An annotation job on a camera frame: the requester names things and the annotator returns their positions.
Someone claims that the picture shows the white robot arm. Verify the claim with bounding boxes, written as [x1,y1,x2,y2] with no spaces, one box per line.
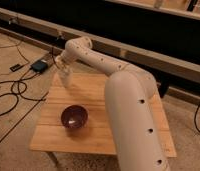
[56,37,171,171]

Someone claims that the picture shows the translucent ceramic cup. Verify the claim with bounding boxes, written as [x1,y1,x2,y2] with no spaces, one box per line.
[59,71,72,88]

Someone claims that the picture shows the teal power adapter box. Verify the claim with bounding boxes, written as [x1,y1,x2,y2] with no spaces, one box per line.
[31,60,48,73]

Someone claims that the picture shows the small black device on floor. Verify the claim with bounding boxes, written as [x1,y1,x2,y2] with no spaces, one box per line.
[10,64,22,72]

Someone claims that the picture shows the dark purple bowl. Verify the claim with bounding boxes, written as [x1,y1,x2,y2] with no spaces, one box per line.
[61,105,88,129]

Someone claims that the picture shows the wooden table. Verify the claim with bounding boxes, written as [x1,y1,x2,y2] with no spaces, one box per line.
[30,73,176,157]

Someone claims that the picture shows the black floor cables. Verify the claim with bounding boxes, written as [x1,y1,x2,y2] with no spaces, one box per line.
[0,39,61,118]

